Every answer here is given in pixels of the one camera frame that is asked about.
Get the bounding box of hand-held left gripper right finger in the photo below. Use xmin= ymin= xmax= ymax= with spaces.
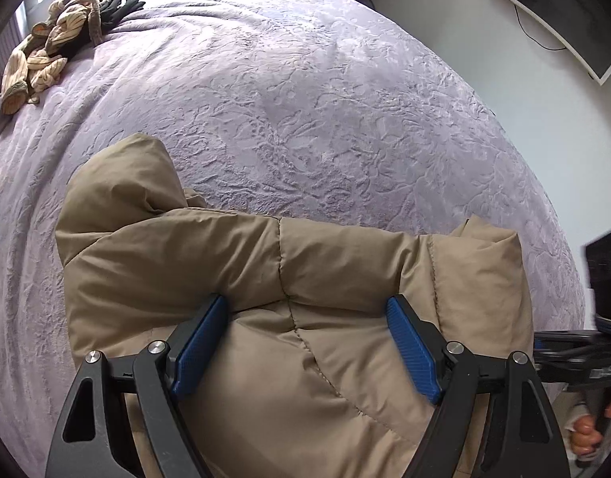
xmin=385 ymin=295 xmax=571 ymax=478

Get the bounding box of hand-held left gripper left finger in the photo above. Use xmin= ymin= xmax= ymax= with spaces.
xmin=45 ymin=294 xmax=231 ymax=478

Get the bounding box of tan puffer jacket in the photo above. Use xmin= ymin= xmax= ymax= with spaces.
xmin=55 ymin=133 xmax=535 ymax=478

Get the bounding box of dark clothes pile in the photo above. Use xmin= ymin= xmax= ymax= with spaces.
xmin=61 ymin=0 xmax=152 ymax=61

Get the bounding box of person's right hand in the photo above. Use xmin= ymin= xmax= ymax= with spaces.
xmin=568 ymin=391 xmax=611 ymax=465

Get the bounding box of purple embossed bed blanket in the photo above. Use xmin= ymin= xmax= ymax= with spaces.
xmin=0 ymin=0 xmax=588 ymax=454

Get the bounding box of beige striped knit garment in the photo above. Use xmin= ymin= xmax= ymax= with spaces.
xmin=1 ymin=0 xmax=129 ymax=116

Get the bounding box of black television cable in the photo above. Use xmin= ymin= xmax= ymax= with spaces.
xmin=513 ymin=4 xmax=568 ymax=53

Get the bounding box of black wall television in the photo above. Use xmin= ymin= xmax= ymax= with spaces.
xmin=466 ymin=0 xmax=611 ymax=84

